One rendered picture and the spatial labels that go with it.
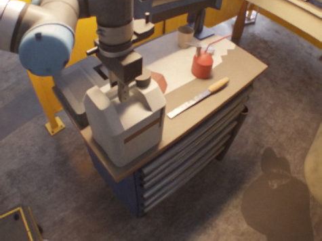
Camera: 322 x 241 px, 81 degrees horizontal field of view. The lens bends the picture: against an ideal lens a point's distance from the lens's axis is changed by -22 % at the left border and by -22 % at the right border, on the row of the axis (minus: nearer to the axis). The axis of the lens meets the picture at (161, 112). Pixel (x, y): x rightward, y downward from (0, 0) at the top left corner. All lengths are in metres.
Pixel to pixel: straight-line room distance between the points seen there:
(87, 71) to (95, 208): 1.06
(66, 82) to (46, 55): 0.59
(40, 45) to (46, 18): 0.04
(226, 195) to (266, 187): 0.36
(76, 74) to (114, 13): 0.51
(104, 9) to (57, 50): 0.16
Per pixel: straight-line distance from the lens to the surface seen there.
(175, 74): 0.97
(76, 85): 0.86
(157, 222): 1.63
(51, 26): 0.30
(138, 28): 0.51
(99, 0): 0.42
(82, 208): 1.70
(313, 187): 2.13
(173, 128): 0.79
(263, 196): 1.89
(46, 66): 0.31
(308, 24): 1.61
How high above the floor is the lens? 1.59
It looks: 51 degrees down
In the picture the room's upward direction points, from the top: 5 degrees clockwise
